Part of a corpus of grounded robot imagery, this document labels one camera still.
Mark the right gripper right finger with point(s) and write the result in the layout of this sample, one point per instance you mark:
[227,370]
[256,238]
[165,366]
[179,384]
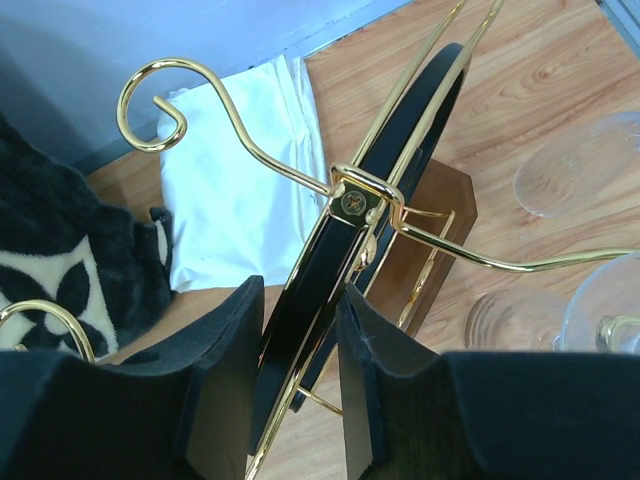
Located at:
[411,413]

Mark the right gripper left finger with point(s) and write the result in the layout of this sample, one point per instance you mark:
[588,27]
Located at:
[180,409]

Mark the gold and black wine glass rack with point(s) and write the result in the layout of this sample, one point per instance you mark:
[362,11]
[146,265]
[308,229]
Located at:
[361,195]

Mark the short clear wine glass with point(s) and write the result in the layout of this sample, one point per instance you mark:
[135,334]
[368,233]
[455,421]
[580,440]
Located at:
[602,316]

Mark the tall clear champagne flute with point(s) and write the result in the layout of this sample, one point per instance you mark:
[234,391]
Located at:
[577,165]

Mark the folded cream cloth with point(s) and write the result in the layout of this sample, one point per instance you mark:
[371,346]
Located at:
[232,216]

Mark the black floral plush pillow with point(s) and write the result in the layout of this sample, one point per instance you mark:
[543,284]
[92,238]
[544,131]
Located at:
[61,243]

